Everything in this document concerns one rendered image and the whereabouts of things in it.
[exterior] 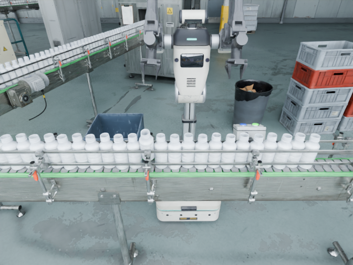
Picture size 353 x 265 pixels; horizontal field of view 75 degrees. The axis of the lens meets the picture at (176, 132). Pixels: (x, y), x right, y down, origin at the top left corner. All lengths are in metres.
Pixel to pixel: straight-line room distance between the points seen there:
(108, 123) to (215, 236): 1.21
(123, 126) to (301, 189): 1.15
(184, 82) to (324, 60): 1.93
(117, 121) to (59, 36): 5.35
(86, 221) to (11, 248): 0.55
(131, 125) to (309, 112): 2.35
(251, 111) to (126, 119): 1.76
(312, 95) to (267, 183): 2.18
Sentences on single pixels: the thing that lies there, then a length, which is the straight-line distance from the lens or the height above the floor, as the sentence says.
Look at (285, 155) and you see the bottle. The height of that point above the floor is 1.08.
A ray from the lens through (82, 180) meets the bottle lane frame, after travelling 1.13.
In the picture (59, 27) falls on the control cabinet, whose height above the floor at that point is 0.81.
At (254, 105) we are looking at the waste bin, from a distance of 2.94.
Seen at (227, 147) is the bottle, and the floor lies 1.12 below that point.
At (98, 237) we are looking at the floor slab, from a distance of 2.11.
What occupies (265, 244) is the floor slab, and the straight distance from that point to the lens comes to 2.10.
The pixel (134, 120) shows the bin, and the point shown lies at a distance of 1.64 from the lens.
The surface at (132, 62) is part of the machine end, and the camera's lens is 4.99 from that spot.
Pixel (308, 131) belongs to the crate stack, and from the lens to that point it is 3.49.
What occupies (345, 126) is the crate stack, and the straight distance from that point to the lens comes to 3.87.
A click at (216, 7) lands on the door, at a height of 0.70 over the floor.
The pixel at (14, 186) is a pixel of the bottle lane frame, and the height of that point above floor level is 0.92.
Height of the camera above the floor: 1.70
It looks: 33 degrees down
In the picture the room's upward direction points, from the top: straight up
